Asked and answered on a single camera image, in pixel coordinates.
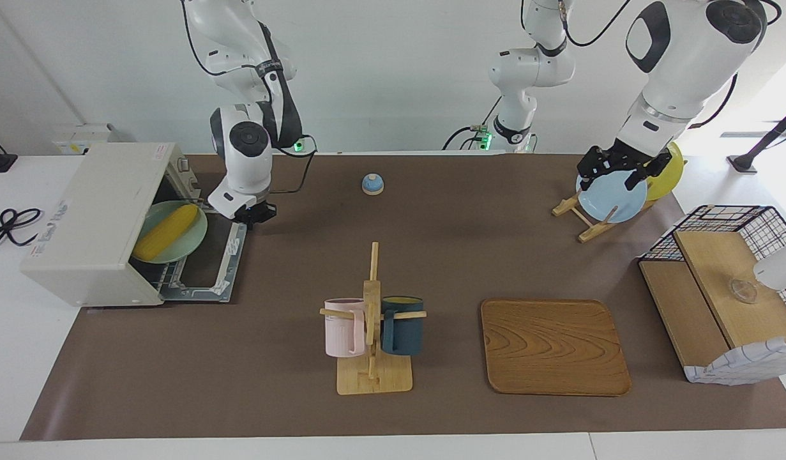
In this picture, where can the wooden serving tray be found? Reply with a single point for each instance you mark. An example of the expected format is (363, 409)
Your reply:
(552, 348)

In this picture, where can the dark blue mug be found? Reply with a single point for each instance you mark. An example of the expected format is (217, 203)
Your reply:
(405, 332)

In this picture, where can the light blue plate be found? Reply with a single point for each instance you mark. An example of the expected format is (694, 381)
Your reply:
(613, 201)

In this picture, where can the yellow corn cob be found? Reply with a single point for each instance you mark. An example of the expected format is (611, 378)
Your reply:
(166, 233)

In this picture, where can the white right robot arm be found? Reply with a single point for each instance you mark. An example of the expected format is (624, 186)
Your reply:
(249, 153)

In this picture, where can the white rounded object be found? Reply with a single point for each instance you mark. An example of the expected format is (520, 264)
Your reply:
(782, 265)

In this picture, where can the brown table mat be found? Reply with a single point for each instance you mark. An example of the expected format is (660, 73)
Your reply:
(258, 358)

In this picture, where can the pink mug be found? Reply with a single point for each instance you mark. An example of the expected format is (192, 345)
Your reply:
(340, 329)

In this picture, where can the pale green plate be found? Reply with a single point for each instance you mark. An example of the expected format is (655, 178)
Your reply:
(188, 246)

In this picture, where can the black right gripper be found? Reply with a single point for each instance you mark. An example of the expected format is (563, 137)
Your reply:
(252, 212)

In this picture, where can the wooden plate rack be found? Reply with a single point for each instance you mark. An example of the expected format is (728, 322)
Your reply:
(590, 231)

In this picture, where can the wooden stepped shelf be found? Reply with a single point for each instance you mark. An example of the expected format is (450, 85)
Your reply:
(718, 268)

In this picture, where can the black angled camera stand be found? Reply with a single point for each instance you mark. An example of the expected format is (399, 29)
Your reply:
(744, 163)

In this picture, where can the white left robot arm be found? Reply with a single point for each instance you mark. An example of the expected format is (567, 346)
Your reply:
(680, 57)

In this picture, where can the wooden mug tree stand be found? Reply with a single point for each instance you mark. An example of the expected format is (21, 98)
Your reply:
(375, 380)

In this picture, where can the white box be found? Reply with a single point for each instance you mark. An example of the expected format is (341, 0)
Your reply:
(86, 137)

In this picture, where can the cream toaster oven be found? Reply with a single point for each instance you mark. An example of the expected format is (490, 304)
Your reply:
(86, 223)

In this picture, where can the yellow plate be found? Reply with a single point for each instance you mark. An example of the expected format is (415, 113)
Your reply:
(667, 169)

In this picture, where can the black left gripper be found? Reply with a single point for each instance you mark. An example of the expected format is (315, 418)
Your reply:
(619, 158)

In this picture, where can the small clear glass piece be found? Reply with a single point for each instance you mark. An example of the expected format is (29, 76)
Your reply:
(742, 291)

